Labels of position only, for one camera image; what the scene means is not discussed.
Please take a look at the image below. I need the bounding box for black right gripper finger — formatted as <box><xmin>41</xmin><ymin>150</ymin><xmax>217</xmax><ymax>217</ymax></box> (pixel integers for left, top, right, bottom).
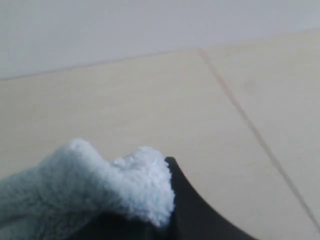
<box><xmin>165</xmin><ymin>157</ymin><xmax>254</xmax><ymax>240</ymax></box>

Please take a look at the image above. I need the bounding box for light blue terry towel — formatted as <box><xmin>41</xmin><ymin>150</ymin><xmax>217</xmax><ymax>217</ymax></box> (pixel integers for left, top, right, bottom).
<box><xmin>0</xmin><ymin>139</ymin><xmax>175</xmax><ymax>240</ymax></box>

